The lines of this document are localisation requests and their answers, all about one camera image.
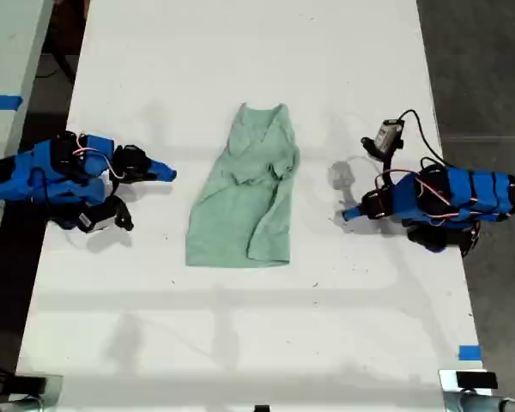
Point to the metal table clamp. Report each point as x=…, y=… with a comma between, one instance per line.
x=47, y=399
x=468, y=399

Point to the short blue tape piece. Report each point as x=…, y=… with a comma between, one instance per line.
x=470, y=353

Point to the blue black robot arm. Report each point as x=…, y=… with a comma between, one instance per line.
x=476, y=197
x=30, y=180

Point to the pale side table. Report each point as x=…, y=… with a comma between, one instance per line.
x=8, y=51

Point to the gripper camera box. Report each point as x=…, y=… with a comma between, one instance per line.
x=388, y=134
x=95, y=221

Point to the pale green T-shirt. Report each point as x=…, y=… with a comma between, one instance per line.
x=236, y=206

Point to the small black box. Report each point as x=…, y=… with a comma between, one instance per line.
x=30, y=384
x=476, y=380

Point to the gripper camera stalk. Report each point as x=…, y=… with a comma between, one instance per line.
x=122, y=214
x=379, y=156

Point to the long blue tape strip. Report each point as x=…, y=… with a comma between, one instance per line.
x=2, y=102

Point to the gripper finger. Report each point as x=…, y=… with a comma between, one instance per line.
x=375, y=201
x=156, y=165
x=154, y=176
x=369, y=215

